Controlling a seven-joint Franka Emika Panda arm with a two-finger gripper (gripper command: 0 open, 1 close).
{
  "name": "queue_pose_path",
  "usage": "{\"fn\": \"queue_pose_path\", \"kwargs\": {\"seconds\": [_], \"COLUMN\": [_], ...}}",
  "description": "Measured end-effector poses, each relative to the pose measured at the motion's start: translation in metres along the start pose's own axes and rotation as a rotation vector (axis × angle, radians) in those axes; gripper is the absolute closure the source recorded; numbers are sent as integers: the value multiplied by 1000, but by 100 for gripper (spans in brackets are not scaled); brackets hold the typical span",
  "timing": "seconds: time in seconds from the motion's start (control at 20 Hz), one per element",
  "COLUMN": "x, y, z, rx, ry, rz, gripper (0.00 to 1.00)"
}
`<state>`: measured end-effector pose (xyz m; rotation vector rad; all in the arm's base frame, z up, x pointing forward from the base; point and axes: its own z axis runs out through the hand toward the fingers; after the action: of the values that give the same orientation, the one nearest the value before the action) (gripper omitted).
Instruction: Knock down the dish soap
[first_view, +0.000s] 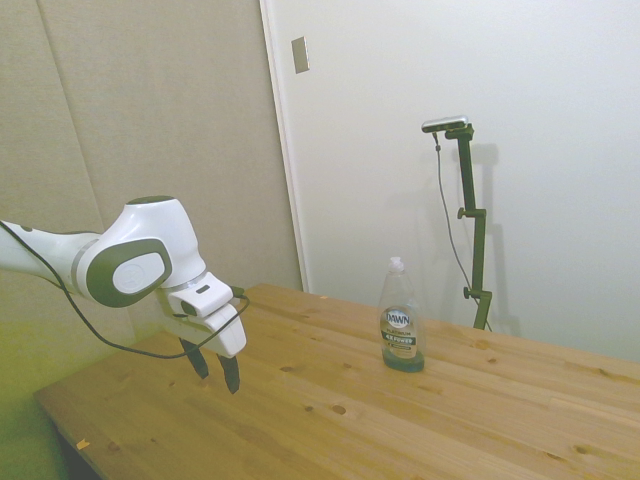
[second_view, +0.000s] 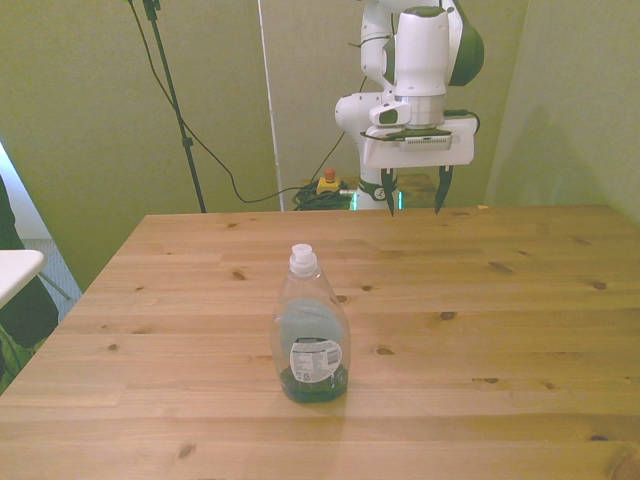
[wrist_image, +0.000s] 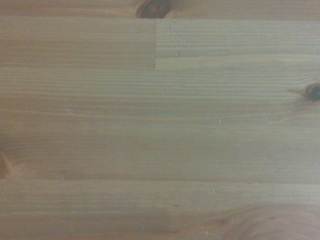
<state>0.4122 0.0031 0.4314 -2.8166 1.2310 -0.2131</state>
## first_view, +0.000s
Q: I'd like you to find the silver exterior camera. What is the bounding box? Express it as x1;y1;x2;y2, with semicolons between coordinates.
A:
421;114;471;134

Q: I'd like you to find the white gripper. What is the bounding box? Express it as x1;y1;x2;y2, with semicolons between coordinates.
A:
154;287;248;396

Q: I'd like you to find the dark camera stand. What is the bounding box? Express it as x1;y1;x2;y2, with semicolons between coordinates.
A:
445;123;494;331

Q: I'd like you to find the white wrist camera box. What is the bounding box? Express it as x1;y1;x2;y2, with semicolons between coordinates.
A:
167;272;236;318

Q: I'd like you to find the grey wall switch plate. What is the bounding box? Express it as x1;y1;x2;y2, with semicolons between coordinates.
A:
291;35;312;75

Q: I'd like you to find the clear Dawn dish soap bottle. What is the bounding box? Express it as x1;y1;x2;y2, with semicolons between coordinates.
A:
376;255;426;374

